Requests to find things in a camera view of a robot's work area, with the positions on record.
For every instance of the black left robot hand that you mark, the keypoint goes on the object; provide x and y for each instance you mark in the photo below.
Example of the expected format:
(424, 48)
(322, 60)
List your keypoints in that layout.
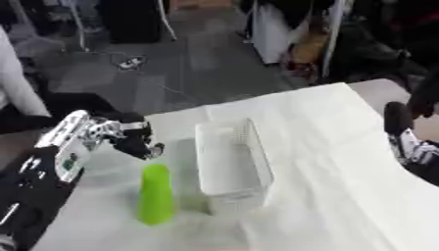
(135, 141)

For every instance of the green plastic bottle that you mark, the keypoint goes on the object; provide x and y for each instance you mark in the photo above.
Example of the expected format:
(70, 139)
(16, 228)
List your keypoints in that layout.
(155, 194)

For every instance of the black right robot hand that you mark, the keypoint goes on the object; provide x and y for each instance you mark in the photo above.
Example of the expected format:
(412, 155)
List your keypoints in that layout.
(397, 118)

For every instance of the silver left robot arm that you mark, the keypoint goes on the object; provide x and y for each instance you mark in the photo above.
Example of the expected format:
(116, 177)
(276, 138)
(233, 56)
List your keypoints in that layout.
(63, 153)

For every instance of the white perforated plastic basket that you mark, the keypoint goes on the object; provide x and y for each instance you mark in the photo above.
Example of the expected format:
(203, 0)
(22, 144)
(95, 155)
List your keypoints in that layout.
(231, 163)

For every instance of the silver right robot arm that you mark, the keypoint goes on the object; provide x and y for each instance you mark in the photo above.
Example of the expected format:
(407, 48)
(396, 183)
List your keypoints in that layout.
(417, 153)

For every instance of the black bin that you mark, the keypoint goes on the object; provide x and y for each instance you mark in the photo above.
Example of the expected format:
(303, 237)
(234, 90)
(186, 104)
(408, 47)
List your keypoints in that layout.
(134, 20)

